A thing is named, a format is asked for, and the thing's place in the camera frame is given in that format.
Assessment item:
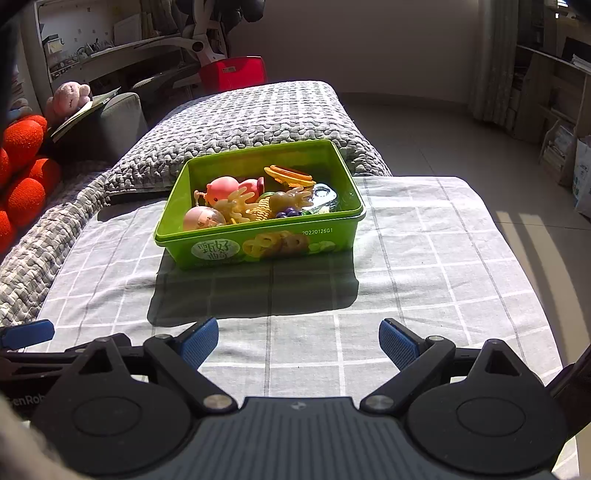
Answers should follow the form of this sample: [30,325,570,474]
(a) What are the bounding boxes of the grey quilted blanket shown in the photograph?
[0,173,112,324]

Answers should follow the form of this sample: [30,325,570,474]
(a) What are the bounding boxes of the grey curtain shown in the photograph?
[471,0,520,125]

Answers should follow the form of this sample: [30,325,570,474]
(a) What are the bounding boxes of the pink pig toy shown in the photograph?
[203,176,266,206]

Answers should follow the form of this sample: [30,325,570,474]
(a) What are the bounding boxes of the grey checked cloth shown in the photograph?
[23,175,578,402]

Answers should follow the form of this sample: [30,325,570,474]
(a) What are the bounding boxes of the white paper bag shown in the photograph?
[571,138,591,217]

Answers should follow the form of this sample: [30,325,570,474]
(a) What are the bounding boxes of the red storage box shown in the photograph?
[199,55,269,93]

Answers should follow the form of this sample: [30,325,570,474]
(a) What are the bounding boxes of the white office chair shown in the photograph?
[131,0,269,93]

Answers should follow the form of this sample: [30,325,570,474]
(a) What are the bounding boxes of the open book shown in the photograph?
[50,87,122,144]

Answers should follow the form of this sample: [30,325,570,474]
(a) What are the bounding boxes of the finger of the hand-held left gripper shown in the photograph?
[0,319,55,350]
[0,348,84,370]

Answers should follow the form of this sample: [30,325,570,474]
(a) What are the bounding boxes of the green plastic box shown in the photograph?
[154,138,367,271]

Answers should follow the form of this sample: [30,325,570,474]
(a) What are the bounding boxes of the white desk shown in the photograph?
[32,0,195,93]

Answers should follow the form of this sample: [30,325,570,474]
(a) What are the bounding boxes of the person's left forearm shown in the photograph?
[0,392,81,480]

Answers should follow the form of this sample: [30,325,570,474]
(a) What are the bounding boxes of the pink capsule ball toy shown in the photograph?
[183,206,228,232]

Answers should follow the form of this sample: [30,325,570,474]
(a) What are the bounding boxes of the grey quilted pillow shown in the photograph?
[104,80,392,195]

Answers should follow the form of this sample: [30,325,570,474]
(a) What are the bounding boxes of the wooden bookshelf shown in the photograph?
[512,0,591,185]

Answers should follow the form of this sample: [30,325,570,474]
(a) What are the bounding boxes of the orange toy plate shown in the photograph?
[264,165,315,188]

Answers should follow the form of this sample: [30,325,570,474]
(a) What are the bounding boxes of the pink glitter toy case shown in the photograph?
[302,183,339,215]

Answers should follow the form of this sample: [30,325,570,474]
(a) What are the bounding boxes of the tan rubber hand toy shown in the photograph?
[270,186,315,214]
[217,190,257,226]

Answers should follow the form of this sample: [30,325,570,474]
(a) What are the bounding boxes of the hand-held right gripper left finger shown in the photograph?
[76,316,238,414]

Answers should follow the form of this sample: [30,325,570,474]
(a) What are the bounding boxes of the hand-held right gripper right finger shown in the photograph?
[359,318,546,414]

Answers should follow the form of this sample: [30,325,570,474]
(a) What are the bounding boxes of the orange plush cushion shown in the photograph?
[0,114,63,252]

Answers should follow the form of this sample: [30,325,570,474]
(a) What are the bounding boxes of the pink plush toy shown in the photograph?
[45,81,93,127]

